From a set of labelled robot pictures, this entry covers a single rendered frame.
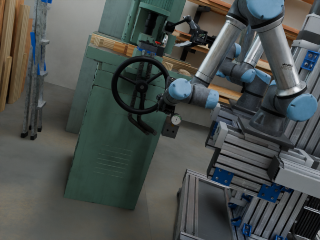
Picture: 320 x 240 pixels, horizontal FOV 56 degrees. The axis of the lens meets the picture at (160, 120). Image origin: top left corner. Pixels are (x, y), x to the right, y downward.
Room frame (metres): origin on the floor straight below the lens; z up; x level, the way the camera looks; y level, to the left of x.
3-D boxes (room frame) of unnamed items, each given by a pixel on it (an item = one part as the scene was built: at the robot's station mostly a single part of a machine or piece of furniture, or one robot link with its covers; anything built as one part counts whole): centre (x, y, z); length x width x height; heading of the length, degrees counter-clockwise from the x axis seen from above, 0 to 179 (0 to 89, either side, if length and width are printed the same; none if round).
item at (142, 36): (1.78, 0.23, 0.99); 0.14 x 0.07 x 0.09; 15
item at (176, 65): (1.77, 0.18, 0.92); 0.64 x 0.02 x 0.04; 105
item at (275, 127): (1.35, -0.47, 0.87); 0.15 x 0.15 x 0.10
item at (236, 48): (1.69, -0.23, 1.11); 0.11 x 0.08 x 0.09; 105
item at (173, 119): (1.62, -0.08, 0.65); 0.06 x 0.04 x 0.08; 105
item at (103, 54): (1.66, 0.19, 0.87); 0.61 x 0.30 x 0.06; 105
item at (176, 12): (2.01, 0.13, 1.22); 0.09 x 0.08 x 0.15; 15
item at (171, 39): (1.98, 0.12, 1.02); 0.09 x 0.07 x 0.12; 105
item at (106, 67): (1.70, 0.21, 0.82); 0.40 x 0.21 x 0.04; 105
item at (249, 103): (1.84, -0.49, 0.87); 0.15 x 0.15 x 0.10
